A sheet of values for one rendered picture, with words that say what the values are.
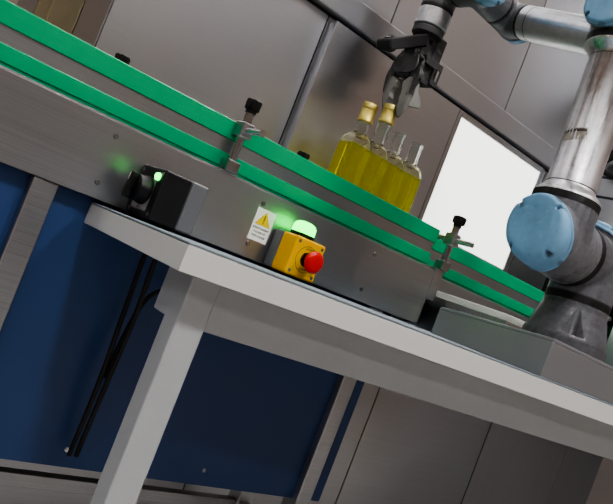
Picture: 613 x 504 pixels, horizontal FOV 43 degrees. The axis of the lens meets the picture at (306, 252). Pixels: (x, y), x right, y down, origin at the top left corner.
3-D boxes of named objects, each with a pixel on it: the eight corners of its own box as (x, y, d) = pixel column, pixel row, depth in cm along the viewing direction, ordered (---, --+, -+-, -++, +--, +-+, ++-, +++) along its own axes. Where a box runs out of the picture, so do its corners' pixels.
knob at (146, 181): (133, 202, 119) (114, 194, 117) (144, 175, 119) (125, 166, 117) (146, 206, 115) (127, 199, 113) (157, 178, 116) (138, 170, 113)
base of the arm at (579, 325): (620, 372, 135) (638, 319, 136) (569, 347, 127) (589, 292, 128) (552, 352, 148) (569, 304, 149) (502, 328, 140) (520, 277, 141)
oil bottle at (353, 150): (325, 227, 169) (360, 137, 170) (341, 232, 165) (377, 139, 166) (307, 218, 166) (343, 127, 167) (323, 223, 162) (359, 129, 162)
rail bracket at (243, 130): (231, 176, 133) (259, 105, 133) (254, 182, 127) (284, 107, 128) (213, 168, 130) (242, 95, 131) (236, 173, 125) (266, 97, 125)
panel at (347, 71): (496, 273, 230) (536, 168, 231) (504, 276, 227) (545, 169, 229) (274, 160, 172) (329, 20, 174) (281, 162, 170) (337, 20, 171)
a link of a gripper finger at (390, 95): (397, 124, 175) (416, 87, 174) (381, 113, 171) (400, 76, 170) (389, 121, 177) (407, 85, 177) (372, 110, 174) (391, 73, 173)
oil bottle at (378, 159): (342, 235, 173) (377, 147, 174) (359, 240, 169) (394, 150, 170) (325, 227, 170) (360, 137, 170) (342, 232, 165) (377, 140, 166)
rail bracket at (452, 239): (410, 261, 178) (429, 210, 178) (465, 278, 165) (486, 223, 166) (401, 257, 176) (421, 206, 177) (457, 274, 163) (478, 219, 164)
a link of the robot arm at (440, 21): (438, 3, 167) (411, 5, 173) (430, 23, 167) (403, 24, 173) (458, 20, 172) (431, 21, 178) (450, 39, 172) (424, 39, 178)
